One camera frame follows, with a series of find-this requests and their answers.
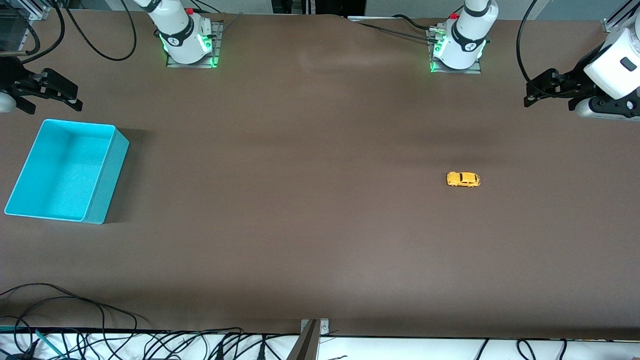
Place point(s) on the yellow beetle toy car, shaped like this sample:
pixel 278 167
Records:
pixel 462 179

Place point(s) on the aluminium frame profile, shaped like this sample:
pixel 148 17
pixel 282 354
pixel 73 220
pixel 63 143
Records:
pixel 612 24
pixel 37 12

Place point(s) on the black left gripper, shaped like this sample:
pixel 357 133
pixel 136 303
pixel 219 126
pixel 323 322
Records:
pixel 579 84

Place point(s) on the turquoise plastic bin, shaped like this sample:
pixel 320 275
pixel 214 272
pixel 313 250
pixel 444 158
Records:
pixel 65 170

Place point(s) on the small metal bracket plate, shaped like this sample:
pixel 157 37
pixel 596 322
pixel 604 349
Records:
pixel 324 326

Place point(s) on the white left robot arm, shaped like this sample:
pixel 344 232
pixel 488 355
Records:
pixel 470 35

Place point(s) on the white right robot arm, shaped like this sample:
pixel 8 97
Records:
pixel 180 35

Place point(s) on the brown table mat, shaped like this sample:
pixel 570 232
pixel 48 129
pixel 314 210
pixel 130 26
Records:
pixel 320 200

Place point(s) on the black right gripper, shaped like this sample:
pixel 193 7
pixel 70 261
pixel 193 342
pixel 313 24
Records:
pixel 14 80

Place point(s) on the grey metal bar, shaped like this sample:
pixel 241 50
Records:
pixel 306 345

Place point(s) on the black power plug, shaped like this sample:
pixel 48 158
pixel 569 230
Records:
pixel 219 351
pixel 262 352

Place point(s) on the black box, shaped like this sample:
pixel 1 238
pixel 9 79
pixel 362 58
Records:
pixel 287 6

